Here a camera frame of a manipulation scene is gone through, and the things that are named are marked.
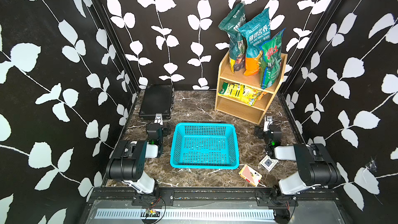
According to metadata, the green blue-edged soil bag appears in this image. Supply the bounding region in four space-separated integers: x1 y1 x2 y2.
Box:
260 29 285 89

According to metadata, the dark green fertilizer bag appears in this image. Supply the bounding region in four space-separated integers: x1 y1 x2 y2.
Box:
218 3 247 73

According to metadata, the teal and orange fertilizer bag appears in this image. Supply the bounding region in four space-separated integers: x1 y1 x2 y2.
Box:
238 8 271 76

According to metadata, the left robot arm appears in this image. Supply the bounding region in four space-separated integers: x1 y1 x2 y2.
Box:
105 123 171 197

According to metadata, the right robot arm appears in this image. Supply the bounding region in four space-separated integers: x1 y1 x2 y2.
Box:
254 122 342 195

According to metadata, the yellow fertilizer bag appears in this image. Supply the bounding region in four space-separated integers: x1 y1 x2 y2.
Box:
218 82 261 106

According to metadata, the wooden two-tier shelf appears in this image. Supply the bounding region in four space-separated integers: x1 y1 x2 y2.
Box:
215 52 288 124

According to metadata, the small white square box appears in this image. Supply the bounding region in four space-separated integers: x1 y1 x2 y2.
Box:
260 155 278 172

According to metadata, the black ribbed case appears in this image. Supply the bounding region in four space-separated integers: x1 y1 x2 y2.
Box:
138 84 174 120

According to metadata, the turquoise plastic basket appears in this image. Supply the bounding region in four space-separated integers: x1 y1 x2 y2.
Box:
170 122 239 170

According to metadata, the red playing card box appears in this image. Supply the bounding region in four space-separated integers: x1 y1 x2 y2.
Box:
238 164 262 187

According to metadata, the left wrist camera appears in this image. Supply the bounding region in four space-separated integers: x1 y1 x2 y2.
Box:
154 114 163 125

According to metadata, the black front rail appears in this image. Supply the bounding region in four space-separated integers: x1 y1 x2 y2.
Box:
88 187 340 209

